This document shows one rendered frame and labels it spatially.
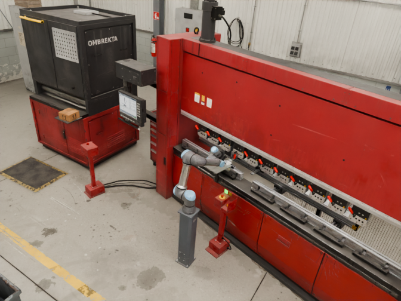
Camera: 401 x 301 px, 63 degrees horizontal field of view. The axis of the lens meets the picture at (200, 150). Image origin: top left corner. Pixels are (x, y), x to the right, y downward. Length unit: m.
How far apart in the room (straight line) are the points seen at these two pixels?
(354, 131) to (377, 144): 0.20
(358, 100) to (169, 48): 2.13
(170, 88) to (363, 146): 2.28
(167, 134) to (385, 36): 4.79
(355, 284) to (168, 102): 2.79
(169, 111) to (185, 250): 1.70
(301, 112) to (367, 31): 4.49
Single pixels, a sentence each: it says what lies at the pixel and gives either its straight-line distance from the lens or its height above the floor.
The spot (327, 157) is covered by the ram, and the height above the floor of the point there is 1.66.
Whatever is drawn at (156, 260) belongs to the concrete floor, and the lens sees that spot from 4.09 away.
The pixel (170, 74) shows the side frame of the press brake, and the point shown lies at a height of 1.89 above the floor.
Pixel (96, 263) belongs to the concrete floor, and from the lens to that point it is 4.15.
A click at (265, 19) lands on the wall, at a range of 7.93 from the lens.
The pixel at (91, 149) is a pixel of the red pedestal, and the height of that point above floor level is 0.80.
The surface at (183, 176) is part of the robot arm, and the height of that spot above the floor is 1.15.
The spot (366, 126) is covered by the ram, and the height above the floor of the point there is 2.05.
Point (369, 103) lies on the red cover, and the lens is 2.82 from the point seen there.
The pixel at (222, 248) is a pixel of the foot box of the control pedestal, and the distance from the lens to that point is 4.14.
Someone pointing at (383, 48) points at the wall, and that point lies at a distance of 7.43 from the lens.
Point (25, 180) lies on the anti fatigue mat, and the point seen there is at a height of 0.02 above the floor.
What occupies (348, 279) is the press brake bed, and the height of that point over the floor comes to 0.65.
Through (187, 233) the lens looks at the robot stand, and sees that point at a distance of 3.65.
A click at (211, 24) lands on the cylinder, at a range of 3.83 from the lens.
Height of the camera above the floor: 3.09
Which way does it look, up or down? 30 degrees down
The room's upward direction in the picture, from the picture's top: 5 degrees clockwise
